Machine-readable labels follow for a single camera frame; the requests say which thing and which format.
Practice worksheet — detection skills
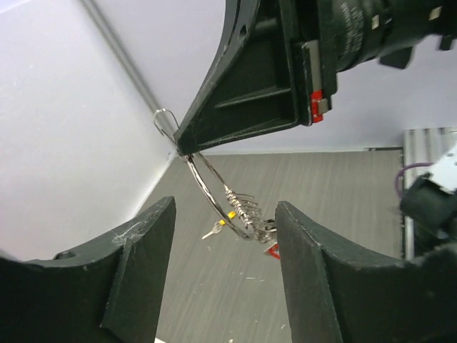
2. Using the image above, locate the key with orange tag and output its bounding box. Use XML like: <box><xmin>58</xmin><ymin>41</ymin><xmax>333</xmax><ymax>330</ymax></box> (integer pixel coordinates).
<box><xmin>201</xmin><ymin>212</ymin><xmax>236</xmax><ymax>239</ymax></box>

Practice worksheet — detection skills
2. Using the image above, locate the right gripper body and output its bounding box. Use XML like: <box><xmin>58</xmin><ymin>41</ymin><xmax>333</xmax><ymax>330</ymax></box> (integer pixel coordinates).
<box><xmin>279</xmin><ymin>1</ymin><xmax>337</xmax><ymax>125</ymax></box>

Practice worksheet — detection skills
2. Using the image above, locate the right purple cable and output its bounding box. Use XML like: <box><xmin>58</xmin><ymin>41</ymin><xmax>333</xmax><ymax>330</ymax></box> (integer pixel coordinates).
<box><xmin>395</xmin><ymin>161</ymin><xmax>435</xmax><ymax>201</ymax></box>

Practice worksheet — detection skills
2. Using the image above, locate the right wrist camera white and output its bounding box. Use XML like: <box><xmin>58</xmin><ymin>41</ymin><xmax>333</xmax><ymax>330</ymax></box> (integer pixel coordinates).
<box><xmin>428</xmin><ymin>144</ymin><xmax>457</xmax><ymax>194</ymax></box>

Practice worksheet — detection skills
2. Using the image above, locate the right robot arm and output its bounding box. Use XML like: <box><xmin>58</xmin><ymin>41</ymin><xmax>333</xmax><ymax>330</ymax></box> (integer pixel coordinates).
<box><xmin>174</xmin><ymin>0</ymin><xmax>456</xmax><ymax>155</ymax></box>

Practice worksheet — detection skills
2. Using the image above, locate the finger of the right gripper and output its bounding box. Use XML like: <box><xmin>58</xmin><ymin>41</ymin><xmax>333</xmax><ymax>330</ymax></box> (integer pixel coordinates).
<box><xmin>174</xmin><ymin>1</ymin><xmax>298</xmax><ymax>154</ymax></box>

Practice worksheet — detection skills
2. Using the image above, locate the small key red tag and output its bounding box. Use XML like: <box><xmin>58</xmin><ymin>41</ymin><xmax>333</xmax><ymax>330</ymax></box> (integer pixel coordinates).
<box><xmin>263</xmin><ymin>242</ymin><xmax>281</xmax><ymax>260</ymax></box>

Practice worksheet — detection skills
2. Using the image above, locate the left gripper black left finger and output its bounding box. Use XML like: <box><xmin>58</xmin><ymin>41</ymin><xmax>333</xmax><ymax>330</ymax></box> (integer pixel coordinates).
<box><xmin>1</xmin><ymin>197</ymin><xmax>176</xmax><ymax>342</ymax></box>

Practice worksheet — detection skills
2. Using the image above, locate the wire keyring with keys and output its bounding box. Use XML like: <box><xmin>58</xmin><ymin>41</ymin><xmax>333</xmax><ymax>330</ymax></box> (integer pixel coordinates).
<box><xmin>153</xmin><ymin>107</ymin><xmax>281</xmax><ymax>247</ymax></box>

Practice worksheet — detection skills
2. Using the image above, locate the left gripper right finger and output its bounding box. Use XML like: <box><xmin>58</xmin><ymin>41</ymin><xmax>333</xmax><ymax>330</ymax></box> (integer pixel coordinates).
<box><xmin>275</xmin><ymin>202</ymin><xmax>456</xmax><ymax>343</ymax></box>

